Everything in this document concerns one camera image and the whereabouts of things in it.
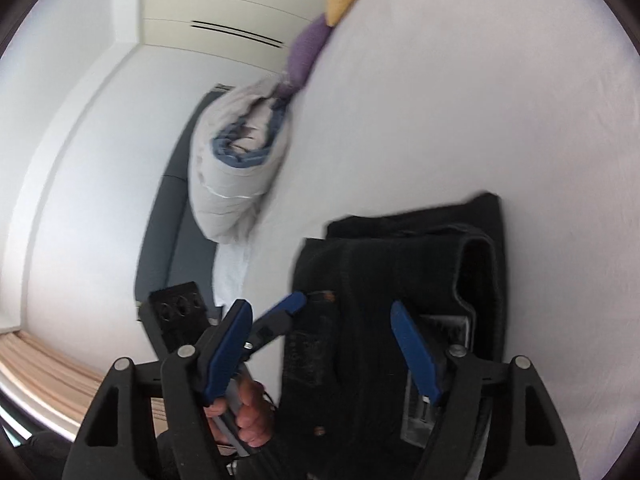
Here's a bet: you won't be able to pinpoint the white pillow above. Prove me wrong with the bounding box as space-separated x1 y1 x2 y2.
212 237 261 308

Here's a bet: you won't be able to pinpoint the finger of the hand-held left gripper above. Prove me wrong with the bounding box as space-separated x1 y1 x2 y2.
242 291 307 361

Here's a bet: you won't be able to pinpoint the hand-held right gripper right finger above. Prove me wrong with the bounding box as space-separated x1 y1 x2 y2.
390 301 581 480

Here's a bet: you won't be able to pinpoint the rolled beige duvet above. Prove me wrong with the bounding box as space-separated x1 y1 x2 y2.
187 79 296 243

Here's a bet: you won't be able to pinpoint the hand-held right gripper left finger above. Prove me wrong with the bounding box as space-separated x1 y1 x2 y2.
62 299 253 480

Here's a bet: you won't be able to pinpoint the cream wardrobe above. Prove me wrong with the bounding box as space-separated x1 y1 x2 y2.
112 0 346 81

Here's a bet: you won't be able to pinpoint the black pants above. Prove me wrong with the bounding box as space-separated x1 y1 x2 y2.
280 191 506 480

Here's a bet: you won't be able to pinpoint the grey upholstered headboard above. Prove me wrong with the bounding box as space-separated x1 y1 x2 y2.
134 87 226 321

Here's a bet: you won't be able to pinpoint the person's left hand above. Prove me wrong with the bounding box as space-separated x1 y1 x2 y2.
205 379 273 448

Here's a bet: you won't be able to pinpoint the white bed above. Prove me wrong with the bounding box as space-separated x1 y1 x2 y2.
212 0 640 480

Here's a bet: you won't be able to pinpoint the purple cushion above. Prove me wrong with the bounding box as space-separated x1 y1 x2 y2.
276 14 335 98

